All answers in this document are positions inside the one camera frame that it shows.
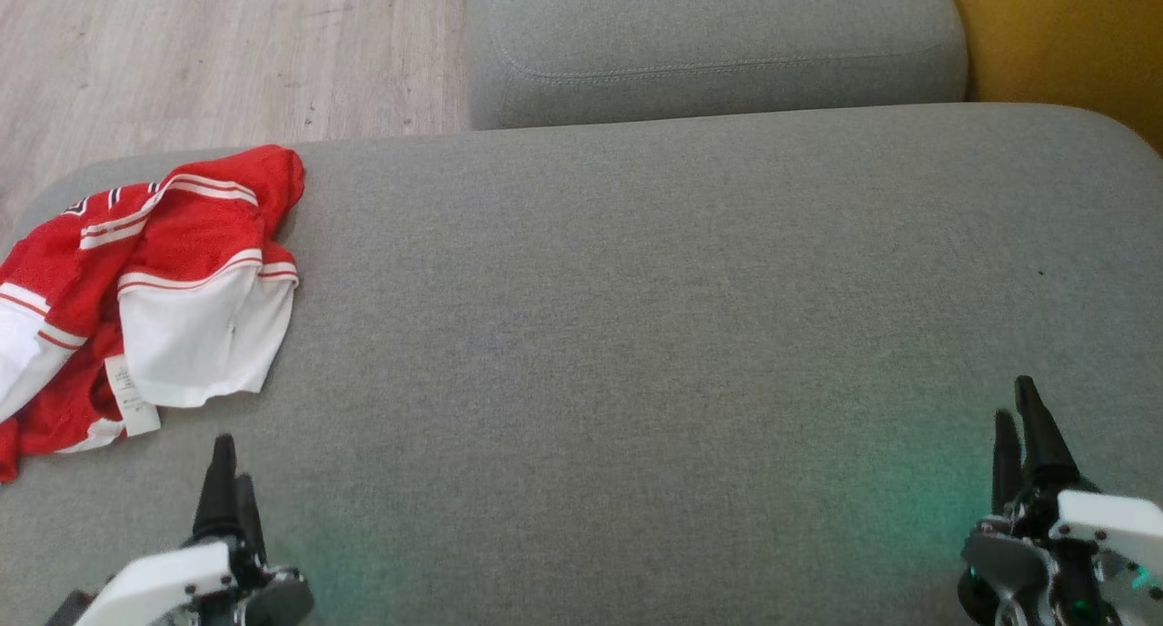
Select small grey sofa cushion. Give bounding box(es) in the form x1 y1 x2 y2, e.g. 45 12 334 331
465 0 969 132

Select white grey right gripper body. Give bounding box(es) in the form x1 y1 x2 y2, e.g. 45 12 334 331
959 479 1163 626

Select large grey sofa seat cushion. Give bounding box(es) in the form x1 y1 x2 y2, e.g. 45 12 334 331
0 103 1163 626

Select mustard yellow panel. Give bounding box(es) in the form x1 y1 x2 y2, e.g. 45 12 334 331
943 0 1163 154

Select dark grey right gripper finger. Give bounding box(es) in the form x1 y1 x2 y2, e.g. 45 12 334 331
1014 376 1081 489
991 410 1025 516

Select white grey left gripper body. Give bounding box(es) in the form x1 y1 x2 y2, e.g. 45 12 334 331
45 537 315 626

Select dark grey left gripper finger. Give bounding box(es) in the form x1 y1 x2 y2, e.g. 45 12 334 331
193 433 240 543
236 474 268 565

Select red basketball jersey white sleeves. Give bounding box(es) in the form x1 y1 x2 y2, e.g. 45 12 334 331
0 185 301 483

